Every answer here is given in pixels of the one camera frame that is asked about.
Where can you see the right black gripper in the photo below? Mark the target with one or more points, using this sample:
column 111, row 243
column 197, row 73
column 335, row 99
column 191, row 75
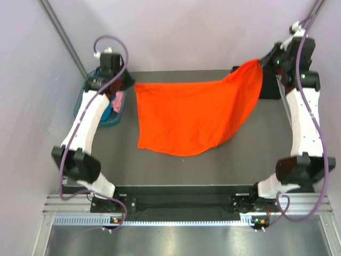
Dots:
column 267, row 60

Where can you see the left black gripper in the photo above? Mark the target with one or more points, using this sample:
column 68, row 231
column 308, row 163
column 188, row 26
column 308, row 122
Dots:
column 129, row 81

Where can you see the orange t shirt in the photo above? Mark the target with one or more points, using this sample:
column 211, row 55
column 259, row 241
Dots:
column 187, row 119

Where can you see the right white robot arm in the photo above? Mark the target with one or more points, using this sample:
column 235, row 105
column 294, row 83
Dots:
column 288, row 77

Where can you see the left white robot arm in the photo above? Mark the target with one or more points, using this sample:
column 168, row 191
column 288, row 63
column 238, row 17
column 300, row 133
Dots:
column 73, row 157

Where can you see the pink cloth in bin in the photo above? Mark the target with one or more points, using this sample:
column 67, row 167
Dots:
column 117, row 101

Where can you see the folded black t shirt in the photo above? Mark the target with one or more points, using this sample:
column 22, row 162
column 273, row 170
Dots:
column 252, row 82

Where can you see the teal t shirt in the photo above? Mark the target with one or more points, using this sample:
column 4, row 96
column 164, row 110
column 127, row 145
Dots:
column 106, row 114

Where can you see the translucent blue plastic bin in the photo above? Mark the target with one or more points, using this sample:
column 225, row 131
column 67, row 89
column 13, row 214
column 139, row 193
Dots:
column 114, row 118

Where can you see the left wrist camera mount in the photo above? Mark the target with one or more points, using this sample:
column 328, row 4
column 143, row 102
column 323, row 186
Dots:
column 102, row 52

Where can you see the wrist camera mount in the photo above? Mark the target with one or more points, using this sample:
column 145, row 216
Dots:
column 296, row 30
column 102, row 52

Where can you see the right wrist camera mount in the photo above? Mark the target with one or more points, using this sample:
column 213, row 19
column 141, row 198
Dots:
column 296, row 30

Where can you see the aluminium frame rail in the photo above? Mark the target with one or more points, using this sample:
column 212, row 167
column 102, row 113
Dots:
column 79, row 204

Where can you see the grey slotted cable duct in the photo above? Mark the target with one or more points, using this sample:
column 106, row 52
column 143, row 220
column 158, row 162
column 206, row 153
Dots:
column 78, row 220

